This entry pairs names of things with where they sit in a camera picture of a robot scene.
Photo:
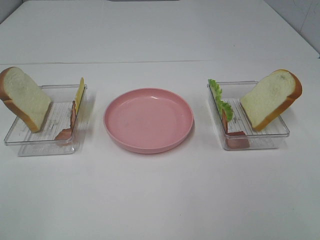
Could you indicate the bacon strip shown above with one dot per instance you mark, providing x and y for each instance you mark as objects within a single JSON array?
[
  {"x": 64, "y": 137},
  {"x": 234, "y": 140}
]

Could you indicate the left clear plastic tray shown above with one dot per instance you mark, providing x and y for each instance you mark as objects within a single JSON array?
[{"x": 43, "y": 143}]

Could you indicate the pink round plate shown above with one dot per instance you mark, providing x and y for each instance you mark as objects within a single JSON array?
[{"x": 148, "y": 120}]

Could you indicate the right clear plastic tray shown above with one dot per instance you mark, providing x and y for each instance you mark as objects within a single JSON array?
[{"x": 226, "y": 96}]

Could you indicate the yellow cheese slice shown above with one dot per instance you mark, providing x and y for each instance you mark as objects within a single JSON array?
[{"x": 79, "y": 94}]

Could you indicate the clear plastic tray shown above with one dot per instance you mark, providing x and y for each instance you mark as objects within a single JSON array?
[
  {"x": 43, "y": 143},
  {"x": 226, "y": 96}
]

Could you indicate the white bread slice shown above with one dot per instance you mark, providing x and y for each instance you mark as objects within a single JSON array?
[
  {"x": 21, "y": 94},
  {"x": 270, "y": 97}
]

